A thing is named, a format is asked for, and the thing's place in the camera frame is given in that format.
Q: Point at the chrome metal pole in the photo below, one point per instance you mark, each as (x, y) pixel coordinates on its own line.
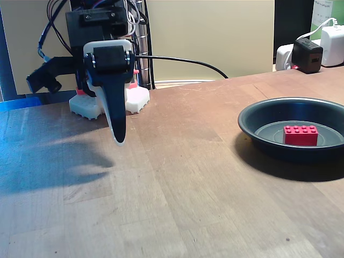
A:
(143, 40)

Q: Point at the dark frame post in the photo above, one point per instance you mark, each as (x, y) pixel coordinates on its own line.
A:
(6, 67)

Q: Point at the black gripper-mounted camera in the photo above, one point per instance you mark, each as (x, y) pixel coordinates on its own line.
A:
(53, 71)

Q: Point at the white power strip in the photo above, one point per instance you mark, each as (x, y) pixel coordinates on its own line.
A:
(283, 57)

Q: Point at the red lego block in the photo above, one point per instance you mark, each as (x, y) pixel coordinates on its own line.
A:
(301, 137)

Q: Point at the dark round bin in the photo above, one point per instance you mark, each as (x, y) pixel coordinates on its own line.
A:
(268, 118)

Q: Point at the black charger cube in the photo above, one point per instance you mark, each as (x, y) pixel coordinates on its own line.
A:
(306, 55)

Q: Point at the white power adapter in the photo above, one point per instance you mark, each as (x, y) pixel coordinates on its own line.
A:
(333, 45)

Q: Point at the green and white box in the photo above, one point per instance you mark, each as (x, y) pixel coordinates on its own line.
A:
(322, 10)

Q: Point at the black monitor panel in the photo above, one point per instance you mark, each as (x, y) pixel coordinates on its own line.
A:
(293, 18)

